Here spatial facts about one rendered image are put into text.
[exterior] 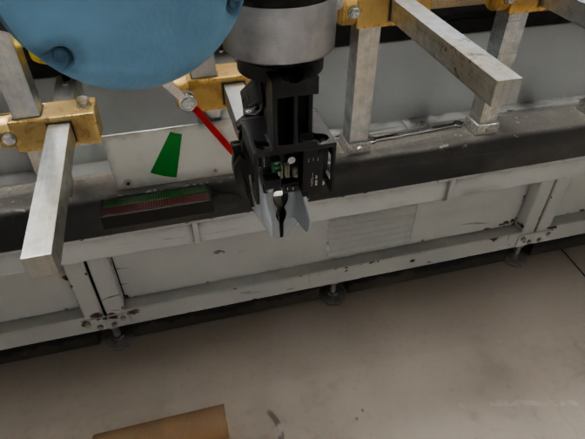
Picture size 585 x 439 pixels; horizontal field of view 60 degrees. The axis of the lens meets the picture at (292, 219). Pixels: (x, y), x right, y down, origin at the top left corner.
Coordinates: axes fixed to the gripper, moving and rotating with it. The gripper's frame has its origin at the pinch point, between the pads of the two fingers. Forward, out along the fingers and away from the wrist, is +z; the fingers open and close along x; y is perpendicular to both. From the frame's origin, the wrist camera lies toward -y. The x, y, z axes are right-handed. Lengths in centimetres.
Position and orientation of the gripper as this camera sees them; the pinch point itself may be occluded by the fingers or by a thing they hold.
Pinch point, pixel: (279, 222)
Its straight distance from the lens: 55.1
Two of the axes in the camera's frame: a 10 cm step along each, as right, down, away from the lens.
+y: 2.5, 6.2, -7.4
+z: 0.0, 7.7, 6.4
